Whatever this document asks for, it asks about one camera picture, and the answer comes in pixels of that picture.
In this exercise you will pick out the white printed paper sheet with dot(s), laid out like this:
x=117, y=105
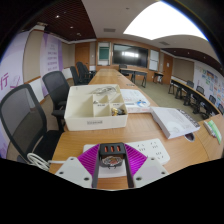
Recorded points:
x=131, y=95

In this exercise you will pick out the large bright ceiling light panel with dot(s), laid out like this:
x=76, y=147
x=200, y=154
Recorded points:
x=163, y=21

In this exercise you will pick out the green and white wall board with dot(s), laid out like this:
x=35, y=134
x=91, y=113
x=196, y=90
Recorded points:
x=103, y=53

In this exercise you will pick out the wide white purple wall banner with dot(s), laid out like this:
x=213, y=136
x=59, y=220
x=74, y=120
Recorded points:
x=11, y=73

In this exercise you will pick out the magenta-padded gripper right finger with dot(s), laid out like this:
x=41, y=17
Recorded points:
x=151, y=169

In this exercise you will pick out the row of black office chairs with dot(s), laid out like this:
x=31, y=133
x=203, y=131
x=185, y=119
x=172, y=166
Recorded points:
x=81, y=71

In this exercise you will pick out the white power strip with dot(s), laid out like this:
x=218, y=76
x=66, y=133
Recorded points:
x=151, y=148

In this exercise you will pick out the white compartment organizer box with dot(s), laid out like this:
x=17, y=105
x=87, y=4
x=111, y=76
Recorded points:
x=95, y=121

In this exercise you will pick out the narrow purple wall banner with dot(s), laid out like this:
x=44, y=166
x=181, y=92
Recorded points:
x=51, y=60

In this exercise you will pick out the white marker set box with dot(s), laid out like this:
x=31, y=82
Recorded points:
x=209, y=128

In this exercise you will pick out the green booklet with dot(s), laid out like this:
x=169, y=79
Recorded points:
x=217, y=131

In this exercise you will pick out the small wooden desk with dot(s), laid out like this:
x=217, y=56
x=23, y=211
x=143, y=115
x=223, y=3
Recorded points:
x=158, y=74

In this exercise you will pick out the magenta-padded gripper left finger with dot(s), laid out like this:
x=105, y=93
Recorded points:
x=71, y=170

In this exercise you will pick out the brown wooden door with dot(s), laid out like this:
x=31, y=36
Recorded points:
x=167, y=68
x=82, y=56

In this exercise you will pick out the black chair behind desk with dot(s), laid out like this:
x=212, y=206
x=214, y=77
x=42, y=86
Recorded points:
x=123, y=66

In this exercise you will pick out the group of colourful wall posters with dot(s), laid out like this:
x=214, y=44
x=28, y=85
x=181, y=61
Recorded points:
x=213, y=83

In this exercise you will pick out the wooden desk with dark legs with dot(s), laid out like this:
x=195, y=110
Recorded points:
x=133, y=71

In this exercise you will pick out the group of black office chairs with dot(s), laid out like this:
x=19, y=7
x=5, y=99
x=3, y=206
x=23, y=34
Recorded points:
x=211, y=100

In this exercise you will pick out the large black wall screen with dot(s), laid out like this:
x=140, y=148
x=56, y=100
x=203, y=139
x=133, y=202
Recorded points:
x=130, y=55

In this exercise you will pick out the black mesh office chair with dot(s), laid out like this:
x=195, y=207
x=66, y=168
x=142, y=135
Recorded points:
x=20, y=116
x=55, y=86

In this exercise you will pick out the long wooden side table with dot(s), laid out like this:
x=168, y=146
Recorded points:
x=186, y=91

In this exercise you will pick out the flat white and blue box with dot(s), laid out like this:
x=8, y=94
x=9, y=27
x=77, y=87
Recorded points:
x=136, y=107

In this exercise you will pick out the white book with dark stripe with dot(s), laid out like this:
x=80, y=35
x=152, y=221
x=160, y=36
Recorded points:
x=173, y=121

